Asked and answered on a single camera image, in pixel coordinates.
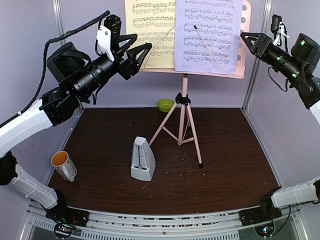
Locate yellow sheet music page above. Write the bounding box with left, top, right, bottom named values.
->
left=124, top=0, right=176, bottom=71

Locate purple sheet music page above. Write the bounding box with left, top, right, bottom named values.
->
left=174, top=0, right=243, bottom=76

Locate pink music stand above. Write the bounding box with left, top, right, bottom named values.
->
left=138, top=0, right=252, bottom=169

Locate white metronome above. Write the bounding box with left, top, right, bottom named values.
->
left=130, top=136, right=156, bottom=182

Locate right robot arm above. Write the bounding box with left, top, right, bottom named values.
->
left=240, top=32, right=320, bottom=221

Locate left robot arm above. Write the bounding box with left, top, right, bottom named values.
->
left=0, top=30, right=152, bottom=222

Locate green plastic bowl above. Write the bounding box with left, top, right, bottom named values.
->
left=157, top=98, right=175, bottom=113

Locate white orange-lined mug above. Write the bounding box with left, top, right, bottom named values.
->
left=50, top=151, right=78, bottom=183

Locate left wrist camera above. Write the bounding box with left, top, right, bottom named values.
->
left=96, top=14, right=121, bottom=62

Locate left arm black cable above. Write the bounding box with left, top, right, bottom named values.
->
left=0, top=9, right=111, bottom=126

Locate right aluminium frame post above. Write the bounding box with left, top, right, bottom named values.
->
left=242, top=0, right=274, bottom=116

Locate aluminium frame post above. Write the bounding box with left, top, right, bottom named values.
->
left=51, top=0, right=85, bottom=111
left=242, top=0, right=274, bottom=116

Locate left aluminium frame post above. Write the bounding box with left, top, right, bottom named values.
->
left=51, top=0, right=85, bottom=111

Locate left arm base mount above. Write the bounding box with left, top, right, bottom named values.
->
left=42, top=201, right=90, bottom=240

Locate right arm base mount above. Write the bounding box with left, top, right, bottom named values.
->
left=238, top=197, right=282, bottom=238

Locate front aluminium rail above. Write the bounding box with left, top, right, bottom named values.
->
left=24, top=208, right=301, bottom=240

